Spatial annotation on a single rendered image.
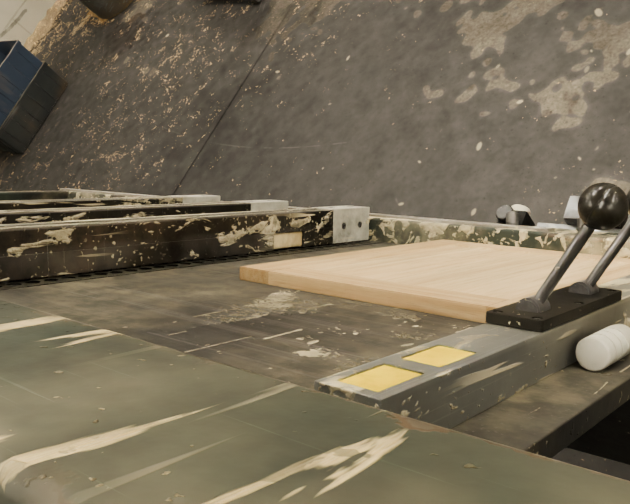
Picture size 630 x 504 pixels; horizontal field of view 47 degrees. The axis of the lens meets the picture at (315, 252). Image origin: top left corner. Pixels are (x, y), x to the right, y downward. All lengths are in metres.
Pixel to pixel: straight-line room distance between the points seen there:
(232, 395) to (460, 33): 3.06
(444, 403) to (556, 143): 2.24
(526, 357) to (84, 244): 0.69
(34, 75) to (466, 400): 4.79
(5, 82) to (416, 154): 2.98
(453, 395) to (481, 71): 2.61
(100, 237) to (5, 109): 3.99
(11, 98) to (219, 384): 4.87
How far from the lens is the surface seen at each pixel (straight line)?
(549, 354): 0.62
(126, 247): 1.12
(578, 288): 0.74
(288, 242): 1.37
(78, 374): 0.25
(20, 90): 5.11
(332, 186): 3.03
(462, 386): 0.49
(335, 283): 0.91
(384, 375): 0.46
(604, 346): 0.65
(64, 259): 1.07
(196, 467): 0.18
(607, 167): 2.56
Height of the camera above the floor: 2.04
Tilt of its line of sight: 45 degrees down
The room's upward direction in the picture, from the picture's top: 48 degrees counter-clockwise
